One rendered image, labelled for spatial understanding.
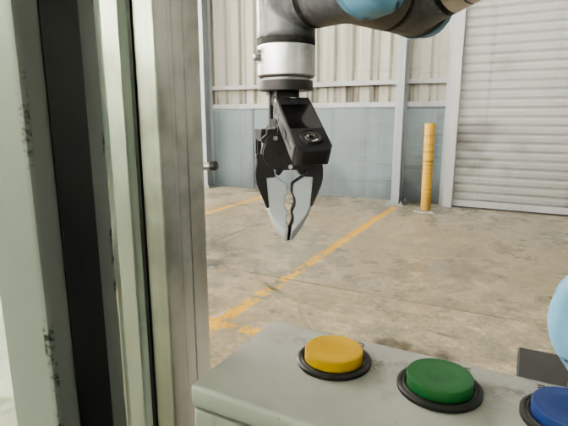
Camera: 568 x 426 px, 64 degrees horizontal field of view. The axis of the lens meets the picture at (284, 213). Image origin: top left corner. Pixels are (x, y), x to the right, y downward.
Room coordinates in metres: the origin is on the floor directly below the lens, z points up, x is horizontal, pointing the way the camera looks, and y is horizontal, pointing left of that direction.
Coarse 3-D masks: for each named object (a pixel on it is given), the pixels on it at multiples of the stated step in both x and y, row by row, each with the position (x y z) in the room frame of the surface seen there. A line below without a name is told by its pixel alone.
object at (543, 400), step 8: (536, 392) 0.24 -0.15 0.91; (544, 392) 0.24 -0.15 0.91; (552, 392) 0.24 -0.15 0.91; (560, 392) 0.24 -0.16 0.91; (536, 400) 0.23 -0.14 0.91; (544, 400) 0.23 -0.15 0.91; (552, 400) 0.23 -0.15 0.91; (560, 400) 0.23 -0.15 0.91; (536, 408) 0.22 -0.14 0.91; (544, 408) 0.22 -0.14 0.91; (552, 408) 0.22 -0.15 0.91; (560, 408) 0.22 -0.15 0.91; (536, 416) 0.22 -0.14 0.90; (544, 416) 0.22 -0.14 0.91; (552, 416) 0.22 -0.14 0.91; (560, 416) 0.22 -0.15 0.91; (544, 424) 0.22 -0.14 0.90; (552, 424) 0.21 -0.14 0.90; (560, 424) 0.21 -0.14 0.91
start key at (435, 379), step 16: (416, 368) 0.26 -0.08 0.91; (432, 368) 0.26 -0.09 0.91; (448, 368) 0.26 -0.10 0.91; (464, 368) 0.26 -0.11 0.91; (416, 384) 0.25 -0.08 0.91; (432, 384) 0.25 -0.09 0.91; (448, 384) 0.25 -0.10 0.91; (464, 384) 0.25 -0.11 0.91; (432, 400) 0.24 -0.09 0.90; (448, 400) 0.24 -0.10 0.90; (464, 400) 0.24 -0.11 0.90
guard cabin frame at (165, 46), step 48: (144, 0) 0.29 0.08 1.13; (192, 0) 0.32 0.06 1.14; (144, 48) 0.29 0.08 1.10; (192, 48) 0.32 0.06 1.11; (144, 96) 0.29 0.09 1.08; (192, 96) 0.32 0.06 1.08; (144, 144) 0.29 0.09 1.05; (192, 144) 0.31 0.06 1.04; (144, 192) 0.29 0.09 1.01; (192, 192) 0.31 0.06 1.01; (144, 240) 0.29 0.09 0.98; (192, 240) 0.31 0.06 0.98; (192, 288) 0.31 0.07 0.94; (192, 336) 0.31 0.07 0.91; (192, 384) 0.31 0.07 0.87
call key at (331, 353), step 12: (324, 336) 0.31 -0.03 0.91; (336, 336) 0.31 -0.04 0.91; (312, 348) 0.29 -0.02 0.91; (324, 348) 0.29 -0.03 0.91; (336, 348) 0.29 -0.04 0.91; (348, 348) 0.29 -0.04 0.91; (360, 348) 0.29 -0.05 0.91; (312, 360) 0.28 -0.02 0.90; (324, 360) 0.27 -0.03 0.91; (336, 360) 0.27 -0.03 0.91; (348, 360) 0.27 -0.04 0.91; (360, 360) 0.28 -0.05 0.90; (336, 372) 0.27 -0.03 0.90
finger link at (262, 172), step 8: (256, 160) 0.60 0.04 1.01; (256, 168) 0.59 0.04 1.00; (264, 168) 0.59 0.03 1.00; (256, 176) 0.59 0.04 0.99; (264, 176) 0.59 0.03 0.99; (272, 176) 0.60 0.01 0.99; (256, 184) 0.60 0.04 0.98; (264, 184) 0.59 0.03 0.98; (264, 192) 0.59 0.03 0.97; (264, 200) 0.59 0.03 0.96
